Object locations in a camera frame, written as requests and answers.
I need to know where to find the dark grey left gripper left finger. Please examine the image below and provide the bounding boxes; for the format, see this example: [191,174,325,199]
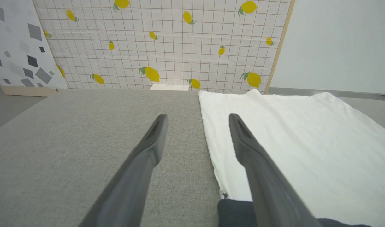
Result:
[79,114,169,227]

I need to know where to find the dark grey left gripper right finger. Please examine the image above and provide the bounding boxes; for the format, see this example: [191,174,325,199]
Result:
[228,113,323,227]

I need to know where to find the white garment with black trim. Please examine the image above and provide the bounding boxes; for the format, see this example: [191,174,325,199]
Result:
[198,89,385,227]

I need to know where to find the white box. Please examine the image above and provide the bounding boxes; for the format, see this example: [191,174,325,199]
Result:
[150,84,190,91]

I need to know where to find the lemon print partition screen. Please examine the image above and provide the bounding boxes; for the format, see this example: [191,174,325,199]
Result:
[33,0,296,95]

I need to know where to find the grey diamond print panel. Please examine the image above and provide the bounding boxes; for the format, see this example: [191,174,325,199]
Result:
[0,0,69,97]

